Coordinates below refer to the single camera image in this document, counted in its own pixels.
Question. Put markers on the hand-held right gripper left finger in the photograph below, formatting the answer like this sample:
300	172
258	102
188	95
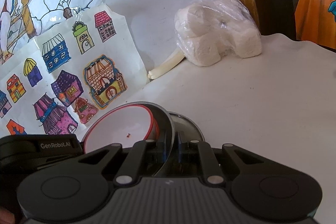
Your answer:
160	150

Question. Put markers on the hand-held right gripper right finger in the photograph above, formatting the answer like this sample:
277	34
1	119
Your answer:
180	150

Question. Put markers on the floral white ceramic bowl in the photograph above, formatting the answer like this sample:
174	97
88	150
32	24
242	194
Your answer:
156	129

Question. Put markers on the large steel plate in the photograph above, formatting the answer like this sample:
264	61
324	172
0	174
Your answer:
187	125

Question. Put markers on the steel bowl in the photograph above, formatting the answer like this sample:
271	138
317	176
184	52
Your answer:
164	121

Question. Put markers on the plain white ceramic bowl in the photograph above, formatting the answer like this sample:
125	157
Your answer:
118	124

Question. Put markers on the printed white tablecloth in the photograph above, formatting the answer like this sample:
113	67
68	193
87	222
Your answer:
249	108

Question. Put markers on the cream rolled tube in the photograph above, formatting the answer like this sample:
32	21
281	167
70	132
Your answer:
168	66

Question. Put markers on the coloured houses drawing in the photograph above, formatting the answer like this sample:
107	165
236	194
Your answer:
71	56

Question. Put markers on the plastic bag of white rolls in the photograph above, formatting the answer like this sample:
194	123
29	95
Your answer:
218	35

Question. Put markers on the large coloured figure drawing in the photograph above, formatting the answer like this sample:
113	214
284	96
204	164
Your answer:
52	3

